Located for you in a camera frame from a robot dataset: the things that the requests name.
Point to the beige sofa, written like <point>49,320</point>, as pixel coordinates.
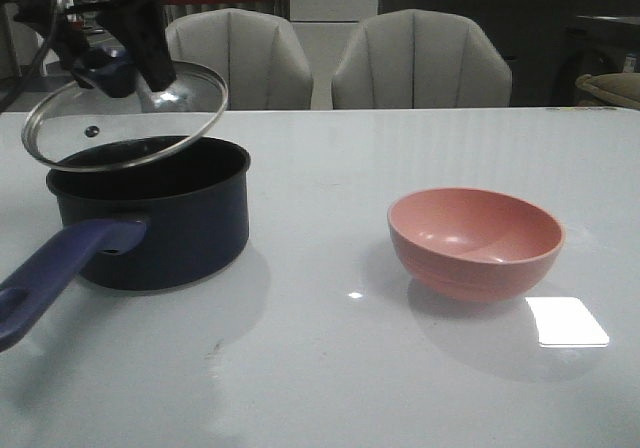
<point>614,89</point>

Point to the grey chair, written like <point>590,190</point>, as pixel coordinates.
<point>258,55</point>
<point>416,59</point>

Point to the pink bowl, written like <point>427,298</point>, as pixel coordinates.
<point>474,245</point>

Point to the dark blue pot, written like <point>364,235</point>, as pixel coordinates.
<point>152,227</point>

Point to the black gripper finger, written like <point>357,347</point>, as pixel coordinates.
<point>66,41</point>
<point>140,30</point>

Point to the grey chair right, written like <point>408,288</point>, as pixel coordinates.
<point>416,59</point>

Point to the white refrigerator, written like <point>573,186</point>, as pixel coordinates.
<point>323,28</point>

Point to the glass lid with blue knob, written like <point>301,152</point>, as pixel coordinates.
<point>77,129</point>

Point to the grey chair left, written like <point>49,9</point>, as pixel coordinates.
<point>258,55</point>

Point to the dark cabinet counter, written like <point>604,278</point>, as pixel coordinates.
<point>547,44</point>

